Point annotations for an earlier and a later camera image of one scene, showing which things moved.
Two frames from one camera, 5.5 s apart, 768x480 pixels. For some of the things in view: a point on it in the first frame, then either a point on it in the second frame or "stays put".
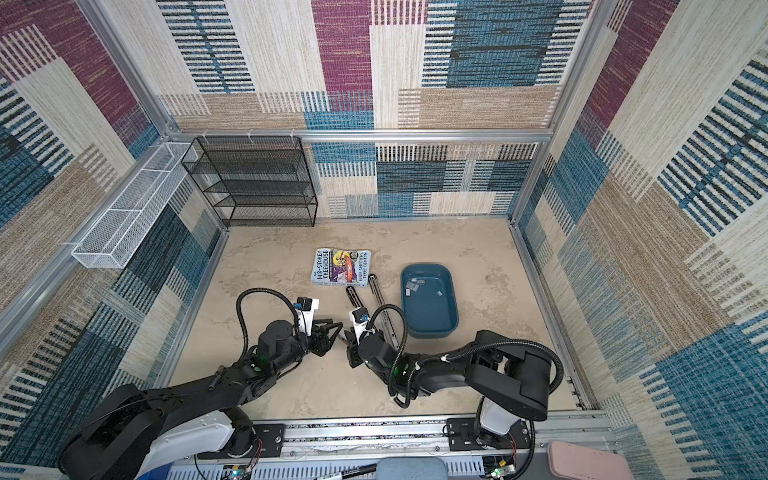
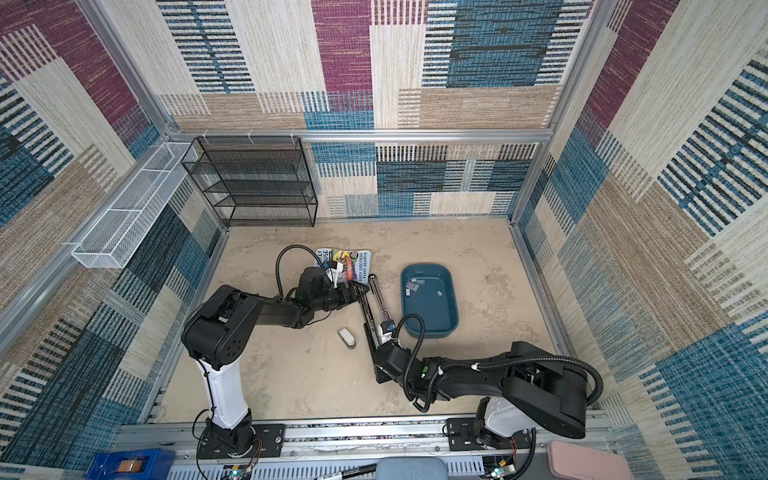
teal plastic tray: [429, 299] stays put
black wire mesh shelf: [255, 180] stays put
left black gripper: [319, 338] -> [351, 294]
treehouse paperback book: [344, 267] stays put
